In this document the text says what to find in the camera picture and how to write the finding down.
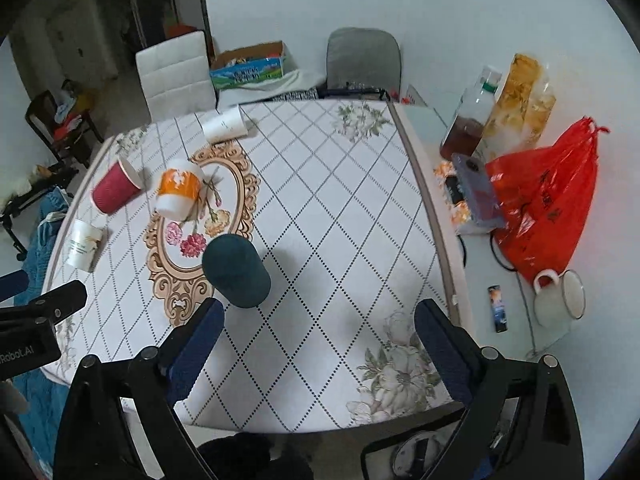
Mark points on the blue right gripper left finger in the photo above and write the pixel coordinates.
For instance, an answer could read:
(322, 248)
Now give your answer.
(189, 346)

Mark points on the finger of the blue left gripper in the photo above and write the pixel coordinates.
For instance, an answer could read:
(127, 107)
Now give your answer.
(13, 284)

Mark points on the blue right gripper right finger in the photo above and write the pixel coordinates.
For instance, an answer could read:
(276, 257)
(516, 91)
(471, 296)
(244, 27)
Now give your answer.
(449, 348)

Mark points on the dark teal cup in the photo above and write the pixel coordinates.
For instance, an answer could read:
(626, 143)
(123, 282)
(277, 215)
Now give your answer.
(232, 265)

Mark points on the white printed paper cup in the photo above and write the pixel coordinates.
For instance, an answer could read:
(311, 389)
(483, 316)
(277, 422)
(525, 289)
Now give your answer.
(83, 245)

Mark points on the red paper cup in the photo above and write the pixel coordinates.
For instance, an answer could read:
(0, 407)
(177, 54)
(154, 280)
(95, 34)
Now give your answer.
(119, 185)

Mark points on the orange and white cup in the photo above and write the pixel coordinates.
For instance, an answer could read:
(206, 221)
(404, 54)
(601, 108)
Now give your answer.
(179, 188)

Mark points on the plain white paper cup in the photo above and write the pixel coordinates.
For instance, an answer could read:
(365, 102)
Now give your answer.
(226, 126)

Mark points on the dark lighter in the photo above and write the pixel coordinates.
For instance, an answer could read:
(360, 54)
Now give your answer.
(497, 308)

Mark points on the black trousers legs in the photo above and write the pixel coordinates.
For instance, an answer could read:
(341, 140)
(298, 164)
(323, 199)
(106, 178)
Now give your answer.
(247, 456)

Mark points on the white enamel mug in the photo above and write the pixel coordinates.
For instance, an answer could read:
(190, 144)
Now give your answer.
(559, 298)

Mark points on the purple box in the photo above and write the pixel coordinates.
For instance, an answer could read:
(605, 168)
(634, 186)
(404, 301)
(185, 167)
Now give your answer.
(479, 195)

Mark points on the dark wooden chair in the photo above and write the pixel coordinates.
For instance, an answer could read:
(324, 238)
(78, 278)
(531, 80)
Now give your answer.
(63, 126)

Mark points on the red plastic bag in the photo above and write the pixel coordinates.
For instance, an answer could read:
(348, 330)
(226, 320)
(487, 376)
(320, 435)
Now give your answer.
(545, 197)

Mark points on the bottle with dark liquid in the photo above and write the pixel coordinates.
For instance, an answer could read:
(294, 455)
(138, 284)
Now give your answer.
(471, 115)

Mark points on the yellow snack bag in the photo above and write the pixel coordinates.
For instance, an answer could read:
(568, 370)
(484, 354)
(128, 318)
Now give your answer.
(522, 111)

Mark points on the white padded chair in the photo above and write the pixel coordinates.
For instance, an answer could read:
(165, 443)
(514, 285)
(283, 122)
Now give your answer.
(174, 77)

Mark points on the cardboard box with items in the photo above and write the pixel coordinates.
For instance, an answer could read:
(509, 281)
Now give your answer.
(249, 65)

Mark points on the grey office chair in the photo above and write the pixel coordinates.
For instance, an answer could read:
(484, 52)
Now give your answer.
(362, 63)

